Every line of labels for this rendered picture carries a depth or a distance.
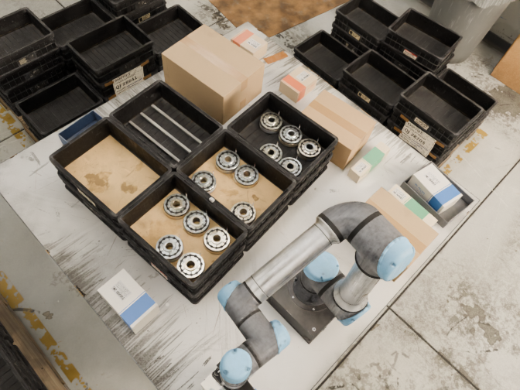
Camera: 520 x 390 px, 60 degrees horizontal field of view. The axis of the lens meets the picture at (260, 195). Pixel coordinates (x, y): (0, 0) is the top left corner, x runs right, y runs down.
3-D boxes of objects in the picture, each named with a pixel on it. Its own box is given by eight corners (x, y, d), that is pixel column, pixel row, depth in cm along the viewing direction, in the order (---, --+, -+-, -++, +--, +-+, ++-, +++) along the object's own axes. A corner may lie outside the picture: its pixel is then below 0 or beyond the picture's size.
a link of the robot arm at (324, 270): (317, 256, 170) (323, 241, 158) (342, 284, 164) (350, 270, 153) (293, 274, 165) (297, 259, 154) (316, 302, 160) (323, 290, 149)
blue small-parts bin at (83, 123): (96, 118, 218) (93, 109, 212) (117, 136, 214) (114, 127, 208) (61, 143, 209) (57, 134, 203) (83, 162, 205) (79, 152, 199)
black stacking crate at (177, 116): (224, 144, 203) (224, 128, 193) (176, 184, 190) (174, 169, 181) (162, 97, 214) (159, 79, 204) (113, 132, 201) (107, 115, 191)
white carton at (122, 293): (160, 311, 174) (158, 305, 166) (135, 334, 169) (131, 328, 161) (127, 276, 180) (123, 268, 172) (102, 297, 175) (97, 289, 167)
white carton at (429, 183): (453, 204, 210) (463, 195, 202) (436, 217, 206) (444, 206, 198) (424, 173, 218) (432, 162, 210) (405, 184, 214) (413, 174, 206)
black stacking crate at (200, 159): (292, 196, 192) (297, 182, 183) (248, 243, 180) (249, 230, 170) (224, 144, 203) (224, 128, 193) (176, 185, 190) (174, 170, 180)
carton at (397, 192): (432, 226, 204) (438, 220, 199) (424, 234, 201) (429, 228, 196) (391, 190, 212) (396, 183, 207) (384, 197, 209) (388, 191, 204)
